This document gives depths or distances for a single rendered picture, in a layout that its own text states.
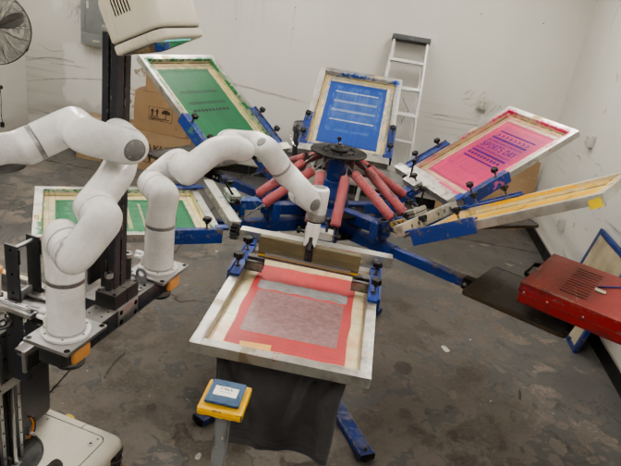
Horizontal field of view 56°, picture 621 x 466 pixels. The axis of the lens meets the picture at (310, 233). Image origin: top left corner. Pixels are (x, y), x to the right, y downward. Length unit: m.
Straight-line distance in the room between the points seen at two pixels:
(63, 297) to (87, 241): 0.20
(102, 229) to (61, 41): 5.85
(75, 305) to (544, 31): 5.51
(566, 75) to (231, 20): 3.43
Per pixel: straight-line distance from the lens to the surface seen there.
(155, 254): 1.93
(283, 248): 2.29
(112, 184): 1.49
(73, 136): 1.37
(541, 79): 6.44
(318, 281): 2.41
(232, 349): 1.88
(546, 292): 2.48
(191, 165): 1.86
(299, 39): 6.32
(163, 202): 1.84
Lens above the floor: 2.07
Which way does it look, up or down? 23 degrees down
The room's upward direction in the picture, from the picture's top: 9 degrees clockwise
